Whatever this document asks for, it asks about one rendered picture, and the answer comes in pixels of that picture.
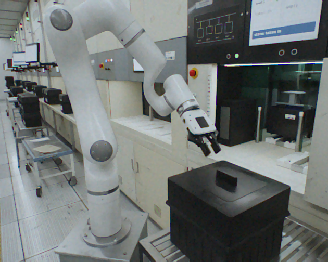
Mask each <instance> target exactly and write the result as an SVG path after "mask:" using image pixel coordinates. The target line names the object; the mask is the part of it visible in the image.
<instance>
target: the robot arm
mask: <svg viewBox="0 0 328 262"><path fill-rule="evenodd" d="M43 24H44V29H45V32H46V35H47V38H48V41H49V44H50V46H51V49H52V52H53V54H54V57H55V59H56V62H57V65H58V67H59V70H60V73H61V76H62V79H63V81H64V84H65V87H66V90H67V93H68V96H69V99H70V103H71V106H72V110H73V114H74V118H75V122H76V125H77V130H78V134H79V140H80V145H81V150H82V152H83V161H84V171H85V182H86V191H87V200H88V206H89V216H90V217H89V218H88V219H87V223H86V224H85V225H84V227H83V229H82V238H83V240H84V241H85V242H86V243H87V244H89V245H92V246H98V247H102V246H110V245H113V244H116V243H118V242H120V241H122V240H123V239H124V238H126V237H127V235H128V234H129V233H130V230H131V222H130V220H129V219H128V218H127V217H125V216H123V215H121V204H120V189H119V175H118V168H117V162H116V155H117V152H118V141H117V138H116V136H115V133H114V131H113V129H112V127H111V124H110V121H109V118H108V116H107V113H106V110H105V108H104V105H103V102H102V99H101V96H100V93H99V89H98V86H97V82H96V78H95V75H94V71H93V68H92V64H91V60H90V56H89V51H88V48H87V44H86V40H87V39H89V38H91V37H93V36H95V35H97V34H100V33H102V32H105V31H110V32H112V33H113V35H114V36H115V37H116V38H117V39H118V40H119V42H120V43H121V44H122V45H123V46H124V47H125V49H126V50H127V51H128V52H129V53H130V54H131V55H132V57H133V58H134V59H135V60H136V61H137V62H138V63H139V65H140V66H141V67H142V68H143V70H144V84H143V89H144V95H145V98H146V100H147V101H148V103H149V104H150V105H151V106H152V108H153V109H154V110H155V111H156V112H157V113H158V114H159V115H160V116H167V115H169V114H170V113H172V112H173V111H174V110H176V111H177V113H178V115H179V117H180V118H181V121H182V124H183V127H184V129H185V131H186V133H187V140H188V141H190V142H193V143H194V144H196V145H197V146H198V147H200V148H201V150H202V152H203V154H204V156H205V157H207V156H208V155H209V154H210V153H211V151H210V149H209V147H208V145H207V144H206V143H204V140H203V138H207V139H208V140H209V142H210V143H211V147H212V149H213V151H214V152H215V154H217V153H219V152H220V151H221V148H220V146H219V144H218V143H217V135H218V133H219V132H218V131H217V130H216V127H215V126H214V124H213V122H212V121H211V119H210V118H209V117H208V115H207V114H206V113H205V112H204V111H203V110H202V109H200V106H199V104H198V102H197V101H196V99H195V97H194V96H193V94H192V92H191V91H190V89H189V87H188V86H187V84H186V82H185V80H184V79H183V77H182V76H181V75H179V74H175V75H172V76H170V77H168V78H167V79H166V80H165V82H164V84H163V87H164V89H165V91H166V92H165V94H163V95H162V96H158V95H157V93H156V92H155V90H154V82H155V80H156V78H157V76H158V75H159V73H160V72H161V70H162V69H163V68H164V67H165V65H166V62H167V61H166V58H165V56H164V55H163V53H162V52H161V51H160V49H159V48H158V47H157V45H156V44H155V43H154V41H153V40H152V39H151V38H150V36H149V35H148V34H147V32H146V31H145V30H144V29H143V27H142V26H141V25H140V23H139V22H138V21H137V19H136V18H135V17H134V16H133V14H132V13H131V12H130V11H129V9H128V8H127V7H126V5H125V4H124V3H123V2H122V1H121V0H87V1H85V2H83V3H82V4H80V5H79V6H77V7H76V8H74V9H72V8H70V7H68V6H66V5H62V4H56V5H52V6H50V7H49V8H48V9H47V10H46V11H45V13H44V15H43ZM210 136H211V137H212V138H210Z"/></svg>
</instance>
